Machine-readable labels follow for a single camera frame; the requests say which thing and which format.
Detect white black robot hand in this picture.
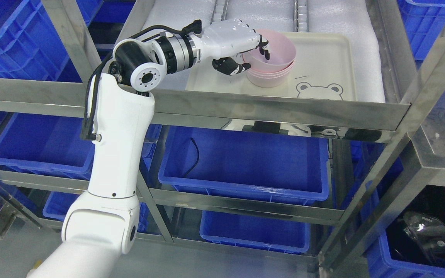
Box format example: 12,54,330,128
190,19,271,76

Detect pink plastic bowl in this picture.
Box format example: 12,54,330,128
242,29,296,73

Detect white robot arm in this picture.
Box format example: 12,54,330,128
27,19,202,278

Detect steel shelf rack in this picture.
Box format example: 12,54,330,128
0,0,445,278

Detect stacked pink bowls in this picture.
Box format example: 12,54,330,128
247,62,294,88

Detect cream bear tray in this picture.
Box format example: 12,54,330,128
185,32,357,101

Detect blue bin under tray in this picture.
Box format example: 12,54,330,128
158,127,329,205

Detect blue bin bottom centre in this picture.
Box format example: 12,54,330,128
199,210,310,254

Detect blue bin middle left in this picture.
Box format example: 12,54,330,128
0,112,163,181

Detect blue bin upper left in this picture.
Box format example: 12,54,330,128
0,0,105,83

